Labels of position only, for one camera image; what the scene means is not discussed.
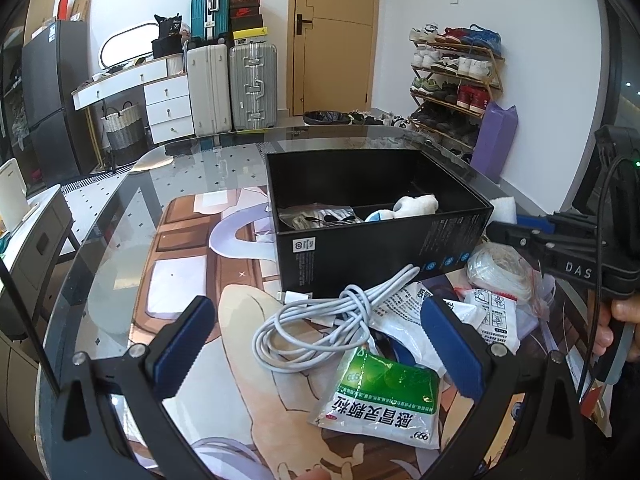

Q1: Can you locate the silver foil packet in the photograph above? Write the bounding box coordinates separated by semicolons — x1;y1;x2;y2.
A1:
369;275;485;378

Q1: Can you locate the white dresser with drawers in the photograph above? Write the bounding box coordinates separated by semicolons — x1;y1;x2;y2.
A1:
72;54;195;144

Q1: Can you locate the white cable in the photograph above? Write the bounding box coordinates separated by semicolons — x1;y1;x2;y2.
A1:
250;263;421;373

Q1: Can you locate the black bag on dresser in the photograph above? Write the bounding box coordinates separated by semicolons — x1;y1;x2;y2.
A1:
152;13;191;58

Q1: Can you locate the white suitcase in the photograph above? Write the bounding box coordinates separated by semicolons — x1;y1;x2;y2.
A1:
186;44;232;136

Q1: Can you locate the woven laundry basket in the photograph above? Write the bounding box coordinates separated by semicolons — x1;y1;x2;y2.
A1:
101;101;148;166

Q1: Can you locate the teal suitcase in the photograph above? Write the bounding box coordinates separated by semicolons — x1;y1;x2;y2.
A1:
191;0;230;44

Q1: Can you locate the white packet with red edges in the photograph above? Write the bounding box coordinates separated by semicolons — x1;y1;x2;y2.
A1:
463;288;521;354

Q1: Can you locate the purple bag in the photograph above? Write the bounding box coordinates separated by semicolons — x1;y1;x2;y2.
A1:
471;102;518;182

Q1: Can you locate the green white medicine packet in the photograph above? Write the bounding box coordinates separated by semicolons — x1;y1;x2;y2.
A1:
308;348;440;450

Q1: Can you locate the shoe rack with shoes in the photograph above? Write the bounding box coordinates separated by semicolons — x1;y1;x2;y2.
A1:
408;23;504;162

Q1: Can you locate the black cardboard box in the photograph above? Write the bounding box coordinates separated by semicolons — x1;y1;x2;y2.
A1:
266;148;492;298

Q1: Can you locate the person's right hand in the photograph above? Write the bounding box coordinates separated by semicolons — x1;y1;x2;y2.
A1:
589;294;639;384

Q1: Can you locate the anime printed desk mat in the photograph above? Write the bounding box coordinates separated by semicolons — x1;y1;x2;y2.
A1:
129;186;472;479

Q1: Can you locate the adidas bag with laces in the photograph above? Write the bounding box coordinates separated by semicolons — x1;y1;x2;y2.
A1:
278;203;362;231

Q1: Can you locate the oval mirror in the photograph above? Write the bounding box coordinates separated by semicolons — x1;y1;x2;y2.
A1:
99;22;160;68

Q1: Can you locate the black refrigerator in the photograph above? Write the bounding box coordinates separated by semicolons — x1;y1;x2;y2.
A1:
22;21;96;185

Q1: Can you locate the white and blue plush toy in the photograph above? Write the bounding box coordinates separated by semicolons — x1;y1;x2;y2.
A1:
366;194;439;222

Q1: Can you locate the silver suitcase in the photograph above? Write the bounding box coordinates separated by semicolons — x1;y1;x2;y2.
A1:
229;44;278;130

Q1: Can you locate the black trash bin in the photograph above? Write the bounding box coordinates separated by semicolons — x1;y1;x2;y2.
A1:
303;110;352;126

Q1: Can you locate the stack of shoe boxes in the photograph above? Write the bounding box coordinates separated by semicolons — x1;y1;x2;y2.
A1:
229;0;268;46

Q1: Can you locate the cream rope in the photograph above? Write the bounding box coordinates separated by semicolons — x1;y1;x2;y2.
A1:
465;242;544;306

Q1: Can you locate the grey side cabinet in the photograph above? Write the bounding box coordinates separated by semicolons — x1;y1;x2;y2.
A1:
2;184;80;323

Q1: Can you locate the wooden door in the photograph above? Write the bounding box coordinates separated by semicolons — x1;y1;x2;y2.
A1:
286;0;380;116

